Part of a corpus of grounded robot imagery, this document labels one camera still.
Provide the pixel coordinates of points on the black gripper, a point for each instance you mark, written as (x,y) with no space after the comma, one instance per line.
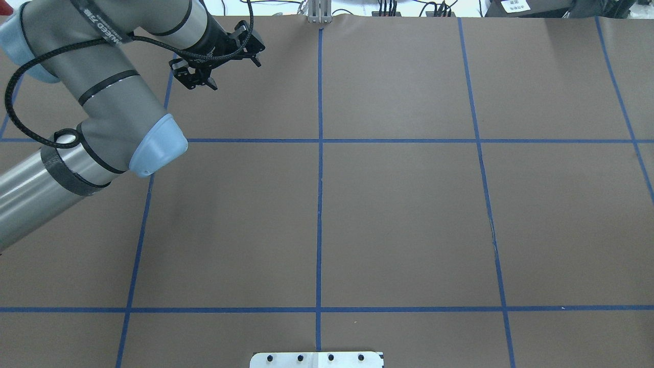
(213,39)

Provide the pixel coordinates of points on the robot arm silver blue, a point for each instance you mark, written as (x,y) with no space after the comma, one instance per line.
(79,43)

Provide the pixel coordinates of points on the aluminium frame post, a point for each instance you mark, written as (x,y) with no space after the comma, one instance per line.
(318,11)

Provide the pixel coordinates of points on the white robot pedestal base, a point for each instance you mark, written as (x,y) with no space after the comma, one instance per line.
(318,359)

